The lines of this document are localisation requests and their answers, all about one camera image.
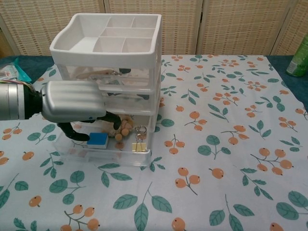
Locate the teal snack package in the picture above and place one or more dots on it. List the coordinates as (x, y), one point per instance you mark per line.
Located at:
(12, 72)

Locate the white plastic drawer organizer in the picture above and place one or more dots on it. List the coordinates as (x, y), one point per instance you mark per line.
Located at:
(101, 56)

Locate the floral orange berry tablecloth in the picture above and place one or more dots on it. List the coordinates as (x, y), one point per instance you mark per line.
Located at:
(192, 168)

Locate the beige plush toy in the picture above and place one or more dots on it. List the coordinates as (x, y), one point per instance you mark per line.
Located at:
(126, 125)

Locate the gold binder clip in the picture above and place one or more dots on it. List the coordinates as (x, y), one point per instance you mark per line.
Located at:
(139, 147)

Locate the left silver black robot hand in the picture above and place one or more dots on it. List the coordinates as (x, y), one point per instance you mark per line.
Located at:
(72, 101)

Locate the green drink bottle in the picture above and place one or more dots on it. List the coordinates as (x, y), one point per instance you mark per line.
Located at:
(299, 60)

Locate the clear drawer holding wooden items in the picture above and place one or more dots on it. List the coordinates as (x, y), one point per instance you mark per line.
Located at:
(134, 79)

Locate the blue white eraser block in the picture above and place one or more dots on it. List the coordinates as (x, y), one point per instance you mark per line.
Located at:
(97, 139)

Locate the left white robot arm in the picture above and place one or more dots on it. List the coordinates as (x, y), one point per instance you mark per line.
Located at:
(12, 103)

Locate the clear drawer holding plush toy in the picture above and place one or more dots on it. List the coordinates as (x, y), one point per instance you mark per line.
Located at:
(108, 158)

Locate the woven bamboo folding screen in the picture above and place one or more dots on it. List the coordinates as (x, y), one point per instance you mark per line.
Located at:
(228, 24)

